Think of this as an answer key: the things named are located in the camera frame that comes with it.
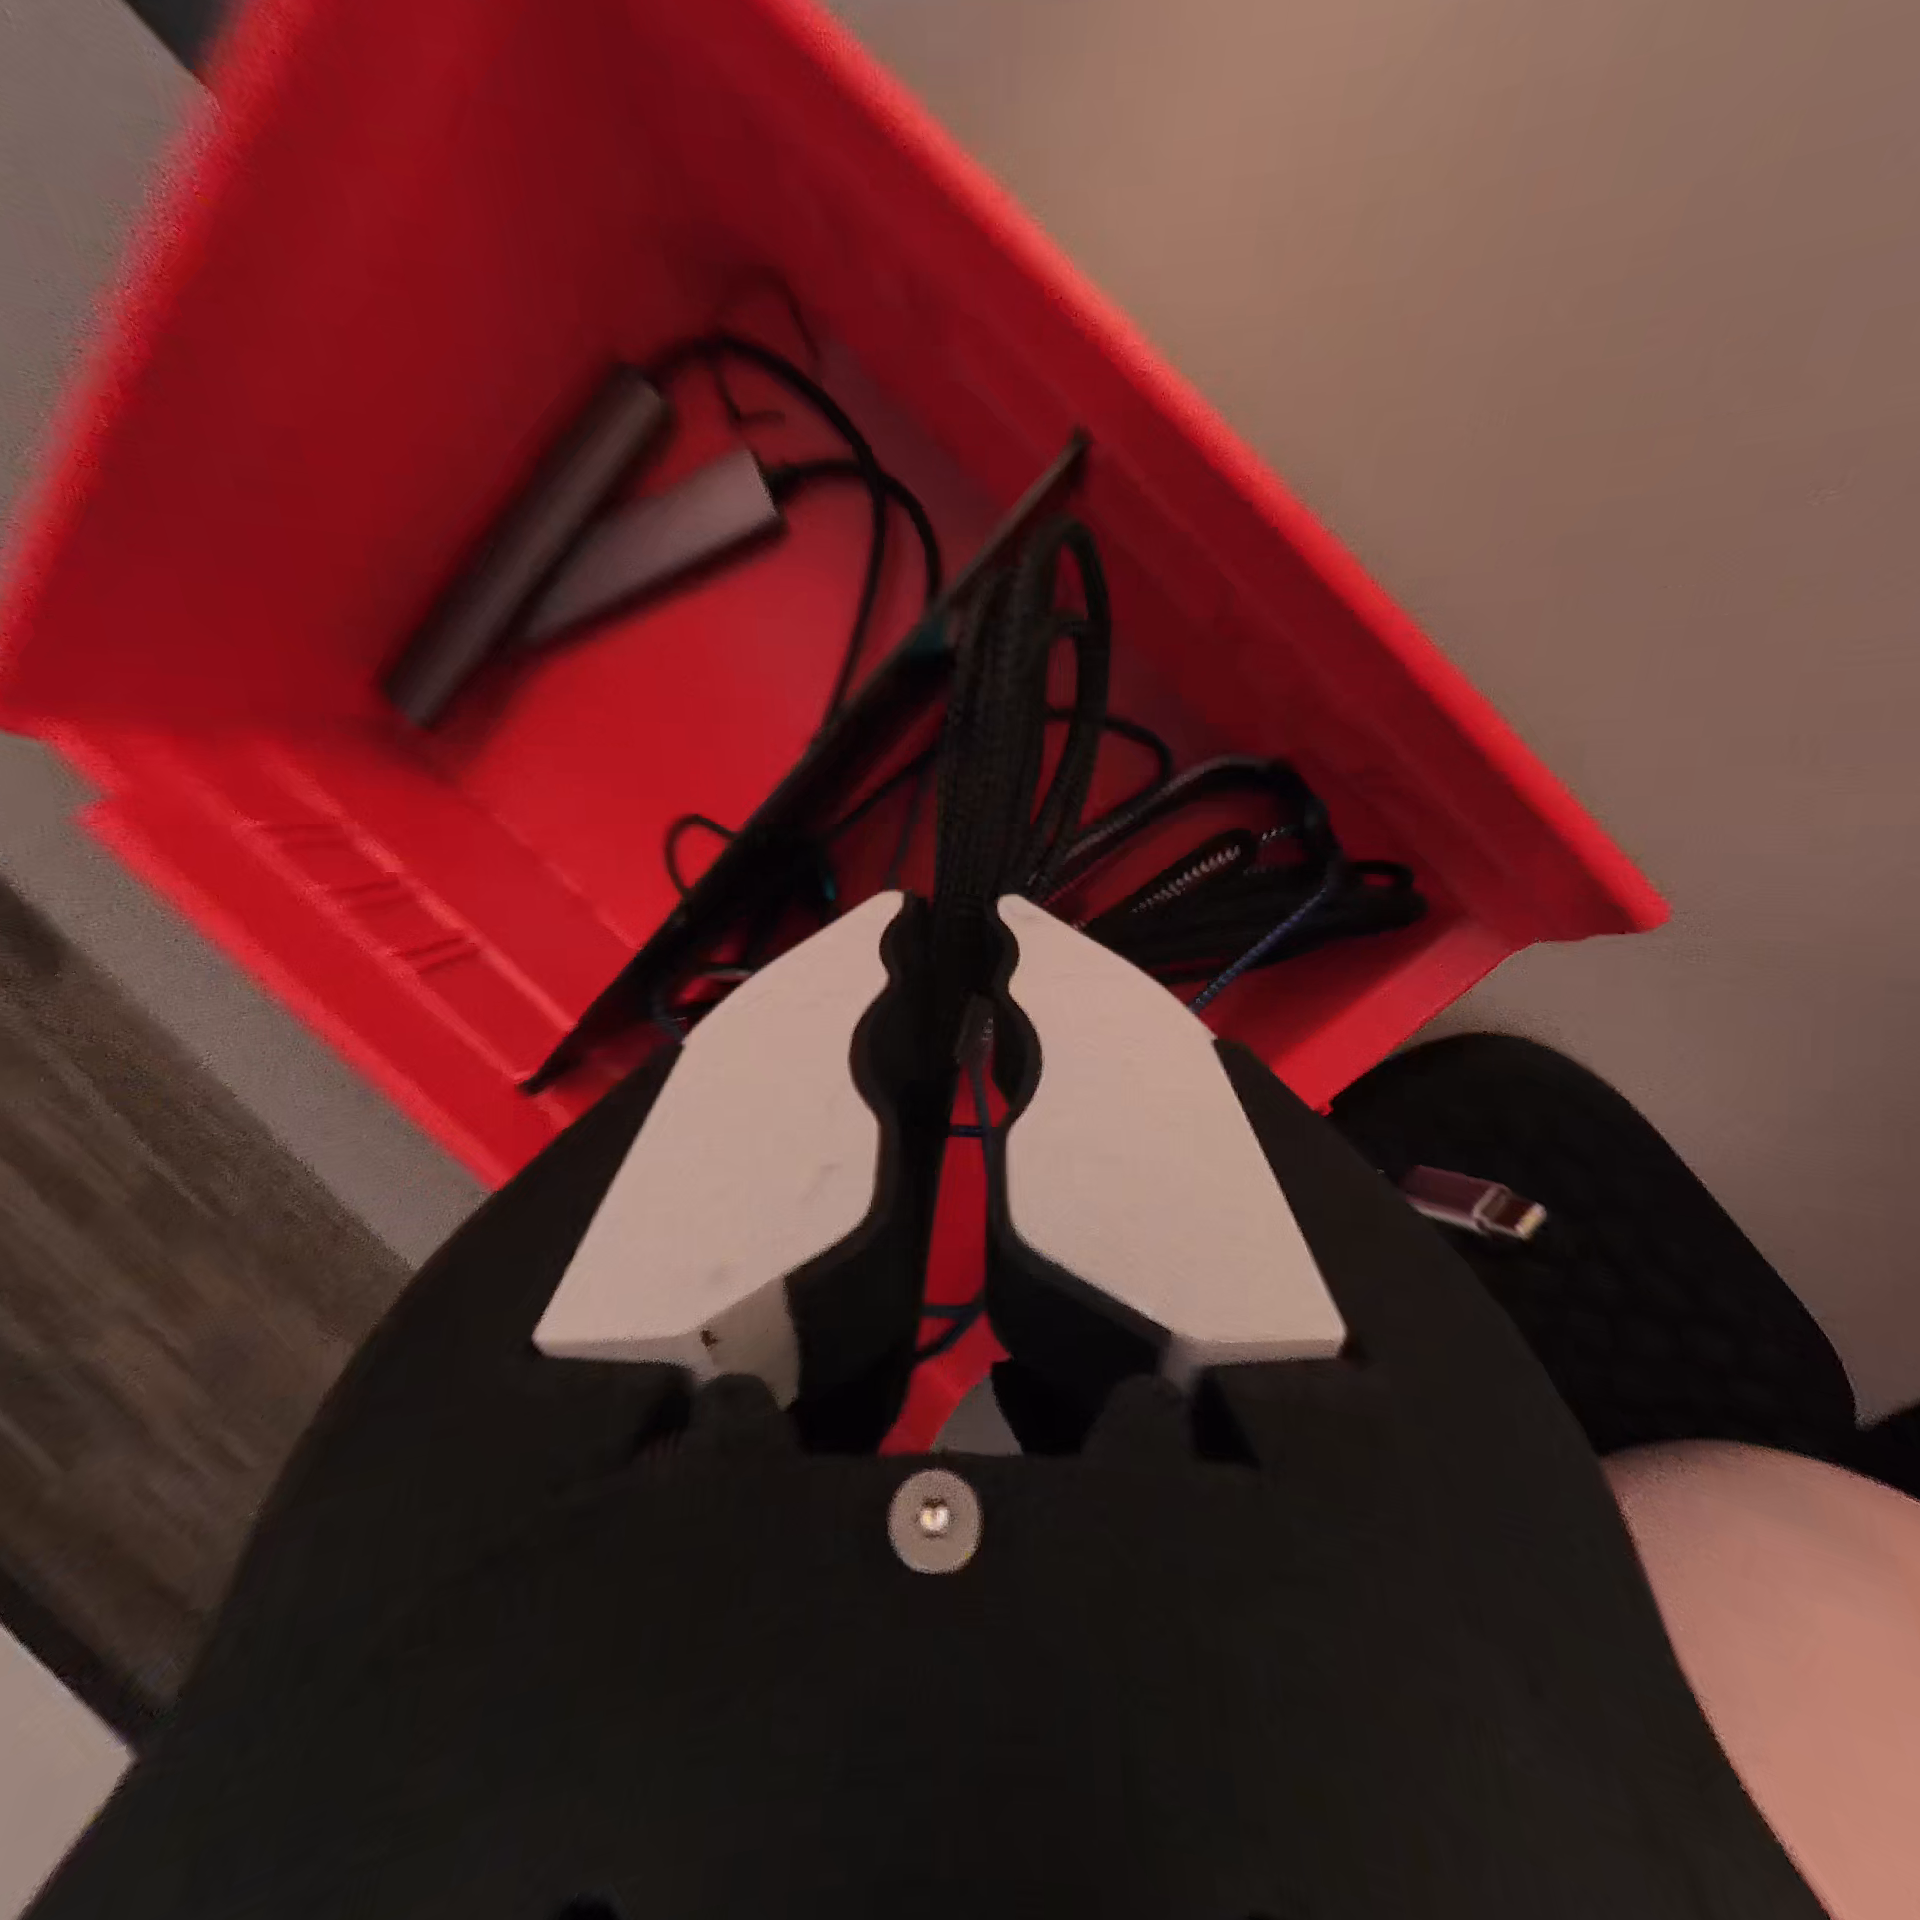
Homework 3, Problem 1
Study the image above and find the grey usb hub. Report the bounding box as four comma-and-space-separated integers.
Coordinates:
382, 333, 944, 735

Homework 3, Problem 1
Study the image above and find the red plastic bin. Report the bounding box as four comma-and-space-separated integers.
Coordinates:
0, 0, 1670, 1455

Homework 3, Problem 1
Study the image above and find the black foam pad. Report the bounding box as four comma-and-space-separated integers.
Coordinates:
1333, 1030, 1856, 1459

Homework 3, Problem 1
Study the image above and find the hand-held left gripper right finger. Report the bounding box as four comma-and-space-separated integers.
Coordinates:
987, 893, 1352, 1392

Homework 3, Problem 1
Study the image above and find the black usb cable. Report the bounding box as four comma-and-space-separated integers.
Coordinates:
901, 515, 1548, 1243

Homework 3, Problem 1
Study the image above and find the black bin divider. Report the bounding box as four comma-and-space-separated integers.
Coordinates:
526, 426, 1094, 1095

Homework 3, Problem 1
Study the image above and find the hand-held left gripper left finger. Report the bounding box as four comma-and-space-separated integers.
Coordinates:
528, 889, 928, 1402

